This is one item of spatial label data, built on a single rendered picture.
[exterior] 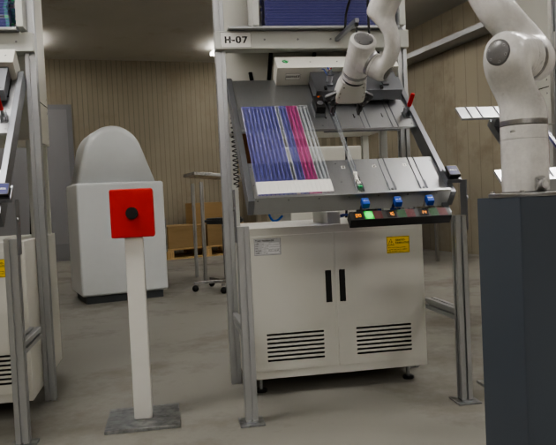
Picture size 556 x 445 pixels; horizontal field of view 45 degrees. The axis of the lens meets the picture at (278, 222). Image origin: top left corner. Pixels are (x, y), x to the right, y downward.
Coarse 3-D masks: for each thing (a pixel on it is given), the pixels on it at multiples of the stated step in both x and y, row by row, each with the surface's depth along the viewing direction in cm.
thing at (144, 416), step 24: (120, 192) 220; (144, 192) 221; (120, 216) 220; (144, 216) 221; (144, 264) 224; (144, 288) 224; (144, 312) 224; (144, 336) 224; (144, 360) 224; (144, 384) 225; (120, 408) 238; (144, 408) 225; (168, 408) 235; (120, 432) 215
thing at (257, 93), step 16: (256, 80) 266; (272, 80) 267; (240, 96) 257; (256, 96) 258; (272, 96) 259; (288, 96) 260; (304, 96) 261; (240, 112) 250; (336, 112) 255; (352, 112) 256; (368, 112) 256; (384, 112) 257; (400, 112) 258; (320, 128) 247; (352, 128) 248; (368, 128) 250; (384, 128) 251; (400, 128) 252
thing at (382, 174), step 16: (336, 160) 234; (368, 160) 235; (384, 160) 236; (400, 160) 237; (416, 160) 237; (432, 160) 238; (336, 176) 228; (352, 176) 228; (368, 176) 229; (384, 176) 229; (400, 176) 230; (416, 176) 231; (432, 176) 232; (256, 192) 219
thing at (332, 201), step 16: (336, 192) 218; (352, 192) 219; (368, 192) 220; (384, 192) 220; (400, 192) 221; (416, 192) 223; (432, 192) 224; (448, 192) 225; (256, 208) 217; (272, 208) 218; (288, 208) 219; (304, 208) 220; (320, 208) 221; (336, 208) 222; (352, 208) 223; (368, 208) 224
